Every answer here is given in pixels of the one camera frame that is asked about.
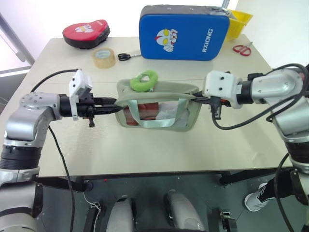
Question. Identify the red item inside pouch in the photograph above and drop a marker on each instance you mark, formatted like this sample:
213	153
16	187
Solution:
147	110

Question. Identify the yellow plastic bin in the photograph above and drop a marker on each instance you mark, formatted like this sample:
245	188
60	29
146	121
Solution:
237	24

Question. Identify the white item inside pouch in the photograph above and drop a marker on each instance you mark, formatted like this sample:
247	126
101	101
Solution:
172	113

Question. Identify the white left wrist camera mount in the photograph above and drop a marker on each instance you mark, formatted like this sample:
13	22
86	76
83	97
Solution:
78	83

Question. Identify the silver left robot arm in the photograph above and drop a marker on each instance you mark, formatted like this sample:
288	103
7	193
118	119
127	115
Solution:
36	108

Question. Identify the white sneaker with black laces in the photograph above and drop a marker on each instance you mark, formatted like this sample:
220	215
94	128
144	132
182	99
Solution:
256	200

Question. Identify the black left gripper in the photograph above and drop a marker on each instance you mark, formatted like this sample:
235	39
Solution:
85	108

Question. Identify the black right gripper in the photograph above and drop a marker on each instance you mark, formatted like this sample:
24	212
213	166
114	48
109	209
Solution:
216	105

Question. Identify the green fabric zip pouch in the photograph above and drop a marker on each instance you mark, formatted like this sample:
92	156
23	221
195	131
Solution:
169	88

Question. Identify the clear packing tape roll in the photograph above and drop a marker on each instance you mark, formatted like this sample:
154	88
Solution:
104	61

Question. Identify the red and black focus pad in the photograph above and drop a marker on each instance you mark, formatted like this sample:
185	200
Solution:
84	33

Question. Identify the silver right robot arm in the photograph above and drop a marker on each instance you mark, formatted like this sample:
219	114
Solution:
272	84

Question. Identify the black table frame bar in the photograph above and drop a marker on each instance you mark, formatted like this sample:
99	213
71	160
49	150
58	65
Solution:
248	176
67	184

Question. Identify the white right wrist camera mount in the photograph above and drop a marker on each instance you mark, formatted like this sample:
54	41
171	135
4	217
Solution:
219	84

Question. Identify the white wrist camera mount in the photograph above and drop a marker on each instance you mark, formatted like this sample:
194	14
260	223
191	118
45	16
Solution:
78	83
219	84

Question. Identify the blue rectangular kick pad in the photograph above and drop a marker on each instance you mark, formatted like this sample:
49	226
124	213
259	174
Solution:
183	33

